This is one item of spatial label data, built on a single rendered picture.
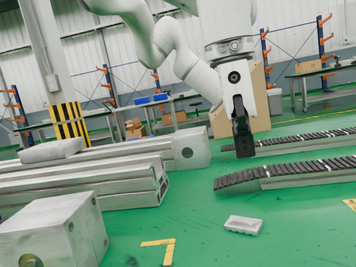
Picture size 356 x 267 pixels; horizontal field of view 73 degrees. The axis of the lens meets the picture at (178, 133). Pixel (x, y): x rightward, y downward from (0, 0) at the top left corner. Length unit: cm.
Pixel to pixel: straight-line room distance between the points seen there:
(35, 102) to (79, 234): 987
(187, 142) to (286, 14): 820
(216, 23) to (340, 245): 35
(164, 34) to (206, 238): 84
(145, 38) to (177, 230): 73
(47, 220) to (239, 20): 39
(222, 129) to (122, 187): 53
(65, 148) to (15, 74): 985
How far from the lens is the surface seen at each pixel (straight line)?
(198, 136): 62
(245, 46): 42
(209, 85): 102
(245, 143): 41
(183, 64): 102
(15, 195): 65
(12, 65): 1063
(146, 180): 47
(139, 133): 558
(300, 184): 50
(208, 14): 43
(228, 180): 49
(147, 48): 99
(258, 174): 48
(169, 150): 64
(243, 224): 39
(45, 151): 81
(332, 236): 38
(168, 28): 106
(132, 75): 851
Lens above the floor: 100
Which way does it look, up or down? 11 degrees down
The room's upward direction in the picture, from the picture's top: 11 degrees counter-clockwise
